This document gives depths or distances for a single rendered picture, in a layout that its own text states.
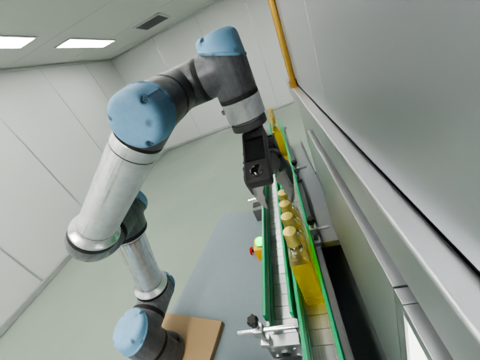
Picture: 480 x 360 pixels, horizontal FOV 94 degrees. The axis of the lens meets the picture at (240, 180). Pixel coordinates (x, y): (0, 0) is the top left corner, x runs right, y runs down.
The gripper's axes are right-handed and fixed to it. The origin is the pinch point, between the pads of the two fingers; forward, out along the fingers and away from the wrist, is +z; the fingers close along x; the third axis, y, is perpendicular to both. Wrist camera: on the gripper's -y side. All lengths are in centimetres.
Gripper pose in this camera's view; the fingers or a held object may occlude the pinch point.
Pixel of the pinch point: (278, 203)
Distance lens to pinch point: 52.3
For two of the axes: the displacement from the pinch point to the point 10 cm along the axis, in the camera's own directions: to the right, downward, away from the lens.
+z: 3.7, 8.1, 4.6
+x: -9.2, 2.7, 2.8
